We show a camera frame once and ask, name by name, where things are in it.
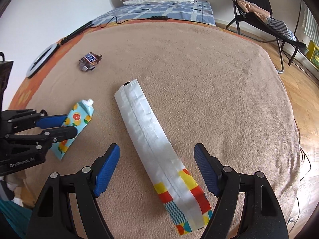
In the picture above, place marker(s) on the brown Snickers wrapper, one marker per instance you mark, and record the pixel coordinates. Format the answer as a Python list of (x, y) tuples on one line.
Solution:
[(89, 61)]

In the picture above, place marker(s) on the long white snack wrapper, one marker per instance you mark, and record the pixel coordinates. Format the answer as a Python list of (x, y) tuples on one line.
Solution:
[(182, 197)]

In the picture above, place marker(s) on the yellow crate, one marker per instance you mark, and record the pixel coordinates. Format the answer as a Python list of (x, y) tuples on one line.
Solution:
[(313, 54)]

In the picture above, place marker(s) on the beige clothes on chair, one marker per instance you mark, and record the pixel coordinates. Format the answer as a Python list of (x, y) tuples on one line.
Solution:
[(248, 7)]

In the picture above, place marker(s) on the black ring light stand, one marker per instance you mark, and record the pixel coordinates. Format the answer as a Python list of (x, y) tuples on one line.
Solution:
[(76, 32)]

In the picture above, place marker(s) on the white radiator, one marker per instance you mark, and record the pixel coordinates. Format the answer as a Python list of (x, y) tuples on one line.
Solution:
[(310, 26)]

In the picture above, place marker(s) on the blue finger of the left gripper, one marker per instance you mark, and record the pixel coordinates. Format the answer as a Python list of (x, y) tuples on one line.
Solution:
[(46, 122), (60, 134)]

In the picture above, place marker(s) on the black folding chair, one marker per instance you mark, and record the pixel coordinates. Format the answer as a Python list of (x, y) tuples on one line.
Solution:
[(253, 20)]

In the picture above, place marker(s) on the striped garment on chair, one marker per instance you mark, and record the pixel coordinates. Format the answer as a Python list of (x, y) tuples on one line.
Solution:
[(280, 27)]

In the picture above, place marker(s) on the beige fleece blanket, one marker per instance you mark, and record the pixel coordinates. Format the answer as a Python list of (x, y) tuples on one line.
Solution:
[(204, 86)]

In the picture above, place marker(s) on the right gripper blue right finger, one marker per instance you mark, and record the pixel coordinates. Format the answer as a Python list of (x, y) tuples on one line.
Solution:
[(210, 168)]

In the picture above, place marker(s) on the blue orange-print tube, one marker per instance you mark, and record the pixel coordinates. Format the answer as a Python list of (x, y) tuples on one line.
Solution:
[(79, 116)]

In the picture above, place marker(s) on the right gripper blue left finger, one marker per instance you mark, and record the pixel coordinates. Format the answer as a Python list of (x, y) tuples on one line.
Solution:
[(103, 169)]

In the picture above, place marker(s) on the white ring light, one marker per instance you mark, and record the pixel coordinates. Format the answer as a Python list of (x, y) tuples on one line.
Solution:
[(41, 60)]

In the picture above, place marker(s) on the white folded pillow sheet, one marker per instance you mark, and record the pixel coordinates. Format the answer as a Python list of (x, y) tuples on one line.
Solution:
[(132, 2)]

